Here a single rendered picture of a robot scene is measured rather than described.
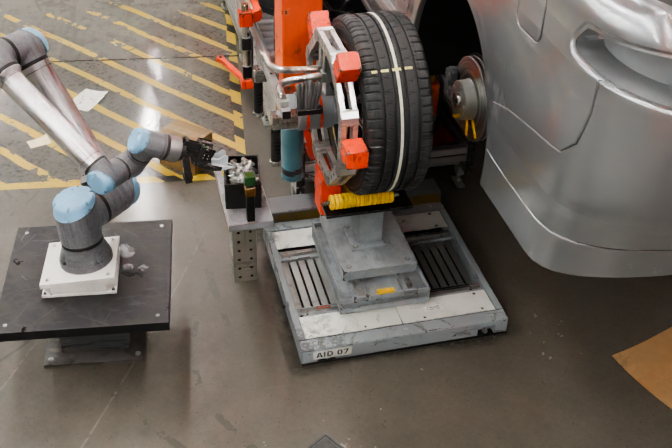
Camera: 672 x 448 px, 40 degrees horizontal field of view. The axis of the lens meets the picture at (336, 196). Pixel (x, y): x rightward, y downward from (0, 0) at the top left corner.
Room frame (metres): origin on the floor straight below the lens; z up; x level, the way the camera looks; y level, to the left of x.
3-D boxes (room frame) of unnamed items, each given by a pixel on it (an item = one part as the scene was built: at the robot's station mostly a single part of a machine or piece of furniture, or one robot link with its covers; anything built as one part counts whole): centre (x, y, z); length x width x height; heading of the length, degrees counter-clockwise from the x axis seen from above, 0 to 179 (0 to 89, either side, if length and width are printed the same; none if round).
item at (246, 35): (4.46, 0.51, 0.30); 0.09 x 0.05 x 0.50; 15
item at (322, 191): (2.90, 0.00, 0.48); 0.16 x 0.12 x 0.17; 105
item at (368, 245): (2.94, -0.13, 0.32); 0.40 x 0.30 x 0.28; 15
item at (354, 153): (2.59, -0.06, 0.85); 0.09 x 0.08 x 0.07; 15
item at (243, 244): (2.94, 0.38, 0.21); 0.10 x 0.10 x 0.42; 15
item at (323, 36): (2.89, 0.03, 0.85); 0.54 x 0.07 x 0.54; 15
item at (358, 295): (2.90, -0.14, 0.13); 0.50 x 0.36 x 0.10; 15
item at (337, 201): (2.80, -0.10, 0.51); 0.29 x 0.06 x 0.06; 105
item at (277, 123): (2.67, 0.19, 0.93); 0.09 x 0.05 x 0.05; 105
